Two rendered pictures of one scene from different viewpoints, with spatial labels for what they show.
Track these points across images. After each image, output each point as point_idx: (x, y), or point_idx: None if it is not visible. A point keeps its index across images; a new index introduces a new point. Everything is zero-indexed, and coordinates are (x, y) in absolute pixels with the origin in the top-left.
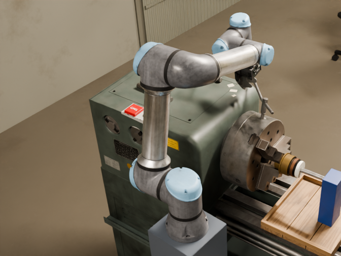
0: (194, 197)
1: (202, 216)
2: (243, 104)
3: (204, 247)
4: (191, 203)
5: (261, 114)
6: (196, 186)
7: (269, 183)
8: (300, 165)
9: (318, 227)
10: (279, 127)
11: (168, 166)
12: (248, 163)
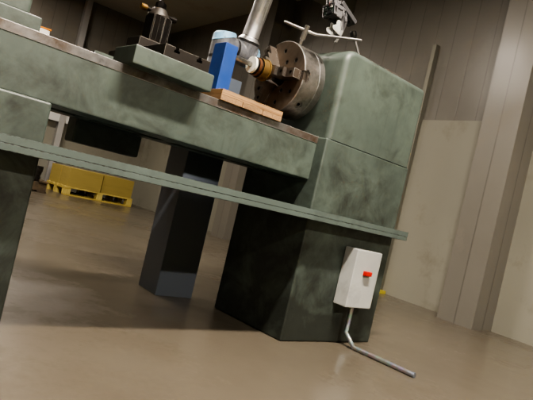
0: (212, 36)
1: (211, 59)
2: (326, 55)
3: None
4: (211, 41)
5: (308, 49)
6: (217, 30)
7: (260, 96)
8: (251, 57)
9: None
10: (299, 57)
11: (240, 38)
12: None
